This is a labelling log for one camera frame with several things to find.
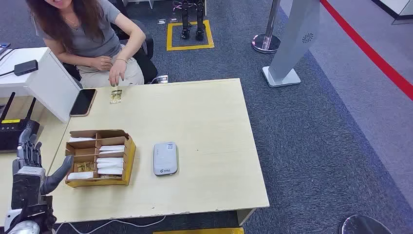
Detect black office chair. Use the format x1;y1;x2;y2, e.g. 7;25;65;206
63;18;159;85

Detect person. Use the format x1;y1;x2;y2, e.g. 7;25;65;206
25;0;147;89

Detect red floor tape line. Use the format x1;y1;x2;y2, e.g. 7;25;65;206
319;0;413;101

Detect yellow floor tape strip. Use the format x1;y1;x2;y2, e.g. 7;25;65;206
152;227;245;234

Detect yellow floor tape square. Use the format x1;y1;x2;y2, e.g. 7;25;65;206
166;19;215;52

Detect glass display case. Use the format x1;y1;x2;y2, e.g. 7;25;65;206
371;0;413;25

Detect small black adapter box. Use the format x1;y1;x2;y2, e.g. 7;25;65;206
14;59;39;77

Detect chrome round base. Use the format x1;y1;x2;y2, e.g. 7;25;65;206
339;214;394;234

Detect grey white card reader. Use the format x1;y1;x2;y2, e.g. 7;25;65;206
152;142;179;176

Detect chrome stanchion post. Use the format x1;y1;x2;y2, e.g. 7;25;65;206
251;0;282;54

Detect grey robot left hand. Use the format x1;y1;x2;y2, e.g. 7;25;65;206
11;124;75;214

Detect person's right hand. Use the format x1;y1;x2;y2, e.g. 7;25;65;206
91;55;113;72

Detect cardboard card organizer box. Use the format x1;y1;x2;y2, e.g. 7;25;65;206
64;129;137;188

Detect black router with antennas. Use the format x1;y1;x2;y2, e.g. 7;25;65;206
0;92;41;154

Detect grey kiosk stand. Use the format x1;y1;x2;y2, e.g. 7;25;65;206
262;0;320;88

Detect white counter partition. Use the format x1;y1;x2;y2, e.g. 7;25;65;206
0;47;81;123

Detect yellow patterned ID card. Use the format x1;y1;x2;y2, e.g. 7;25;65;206
110;89;124;104

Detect black humanoid robot legs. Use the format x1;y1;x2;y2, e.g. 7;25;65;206
172;0;207;41

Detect black smartphone tan case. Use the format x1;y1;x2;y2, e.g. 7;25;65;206
69;88;98;117

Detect white floor cable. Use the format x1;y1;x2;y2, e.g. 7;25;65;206
55;215;167;234

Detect person's left hand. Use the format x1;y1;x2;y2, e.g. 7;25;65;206
109;58;129;87

